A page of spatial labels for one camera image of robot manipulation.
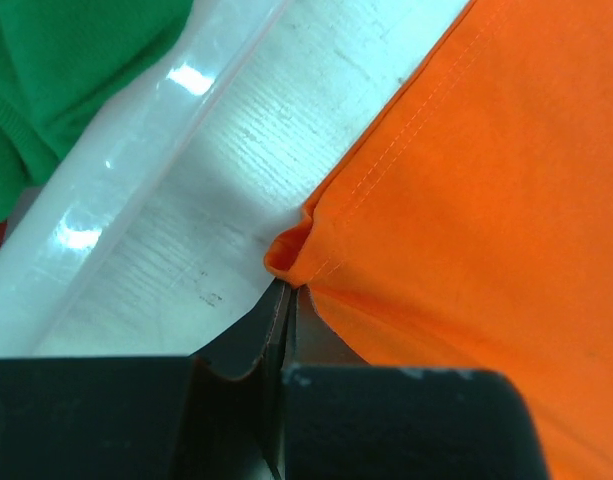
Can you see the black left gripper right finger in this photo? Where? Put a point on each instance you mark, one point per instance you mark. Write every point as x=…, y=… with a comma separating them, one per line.
x=348, y=419

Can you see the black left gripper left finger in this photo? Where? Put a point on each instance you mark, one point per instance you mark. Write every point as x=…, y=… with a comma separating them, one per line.
x=143, y=417

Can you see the orange t-shirt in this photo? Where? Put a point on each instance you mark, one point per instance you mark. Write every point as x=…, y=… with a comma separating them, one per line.
x=472, y=224

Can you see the white perforated plastic basket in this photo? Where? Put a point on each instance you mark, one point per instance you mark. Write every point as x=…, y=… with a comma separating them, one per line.
x=124, y=153

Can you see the green t-shirt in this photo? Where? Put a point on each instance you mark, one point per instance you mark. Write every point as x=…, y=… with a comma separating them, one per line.
x=60, y=61

